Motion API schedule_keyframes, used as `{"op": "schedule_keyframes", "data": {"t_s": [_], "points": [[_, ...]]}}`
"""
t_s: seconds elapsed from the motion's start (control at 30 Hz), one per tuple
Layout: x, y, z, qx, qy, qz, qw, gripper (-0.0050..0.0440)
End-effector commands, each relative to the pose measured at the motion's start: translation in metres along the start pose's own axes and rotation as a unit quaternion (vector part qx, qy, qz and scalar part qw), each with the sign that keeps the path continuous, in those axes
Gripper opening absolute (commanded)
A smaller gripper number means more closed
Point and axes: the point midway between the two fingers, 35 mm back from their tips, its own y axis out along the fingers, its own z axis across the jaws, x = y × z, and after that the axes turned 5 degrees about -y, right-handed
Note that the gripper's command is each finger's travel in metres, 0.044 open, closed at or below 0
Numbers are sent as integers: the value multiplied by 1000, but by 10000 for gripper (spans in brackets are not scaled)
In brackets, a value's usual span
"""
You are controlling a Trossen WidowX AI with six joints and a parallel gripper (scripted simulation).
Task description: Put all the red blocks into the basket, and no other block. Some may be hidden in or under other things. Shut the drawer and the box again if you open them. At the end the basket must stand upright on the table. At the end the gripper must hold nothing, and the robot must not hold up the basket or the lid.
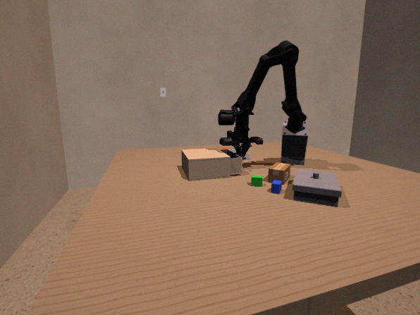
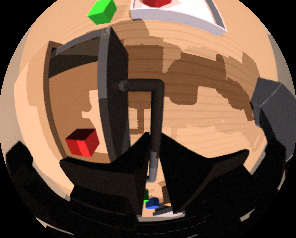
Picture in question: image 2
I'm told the blue block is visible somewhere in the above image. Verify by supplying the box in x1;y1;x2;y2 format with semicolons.
145;197;160;209

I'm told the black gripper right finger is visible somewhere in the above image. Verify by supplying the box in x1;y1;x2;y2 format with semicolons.
159;132;250;214

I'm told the green block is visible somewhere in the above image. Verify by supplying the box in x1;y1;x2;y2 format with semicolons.
87;0;117;25
144;190;149;203

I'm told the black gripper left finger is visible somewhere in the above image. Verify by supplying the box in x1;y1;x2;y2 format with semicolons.
59;132;150;217

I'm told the red block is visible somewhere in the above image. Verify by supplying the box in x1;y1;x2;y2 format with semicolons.
142;0;172;8
65;129;100;157

